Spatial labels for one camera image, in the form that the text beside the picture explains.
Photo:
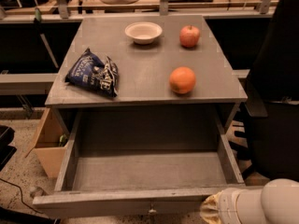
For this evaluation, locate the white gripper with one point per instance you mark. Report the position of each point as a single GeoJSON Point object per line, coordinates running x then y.
{"type": "Point", "coordinates": [224, 206]}

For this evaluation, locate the clear plastic bottle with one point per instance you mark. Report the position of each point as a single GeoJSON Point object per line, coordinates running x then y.
{"type": "Point", "coordinates": [37, 191]}

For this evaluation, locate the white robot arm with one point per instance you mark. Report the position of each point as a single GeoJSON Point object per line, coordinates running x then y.
{"type": "Point", "coordinates": [277, 202]}

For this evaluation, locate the white paper bowl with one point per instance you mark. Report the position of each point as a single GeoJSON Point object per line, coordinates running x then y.
{"type": "Point", "coordinates": [143, 33]}

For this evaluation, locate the grey metal shelf frame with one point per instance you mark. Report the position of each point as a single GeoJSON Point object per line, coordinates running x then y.
{"type": "Point", "coordinates": [19, 11]}

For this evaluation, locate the grey wooden drawer cabinet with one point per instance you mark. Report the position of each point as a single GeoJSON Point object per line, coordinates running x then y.
{"type": "Point", "coordinates": [144, 70]}

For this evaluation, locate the grey top drawer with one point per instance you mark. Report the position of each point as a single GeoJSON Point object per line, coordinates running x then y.
{"type": "Point", "coordinates": [140, 162]}

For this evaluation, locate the red apple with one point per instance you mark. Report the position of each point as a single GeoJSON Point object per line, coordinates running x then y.
{"type": "Point", "coordinates": [189, 36]}

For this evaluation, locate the orange fruit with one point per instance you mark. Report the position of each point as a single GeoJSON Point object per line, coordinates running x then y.
{"type": "Point", "coordinates": [182, 80]}

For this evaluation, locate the cardboard box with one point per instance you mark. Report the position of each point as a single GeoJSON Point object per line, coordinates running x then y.
{"type": "Point", "coordinates": [46, 144]}

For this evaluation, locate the blue chip bag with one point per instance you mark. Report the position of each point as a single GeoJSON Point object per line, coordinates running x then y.
{"type": "Point", "coordinates": [89, 72]}

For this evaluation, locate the black office chair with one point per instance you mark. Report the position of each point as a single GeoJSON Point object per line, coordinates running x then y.
{"type": "Point", "coordinates": [271, 113]}

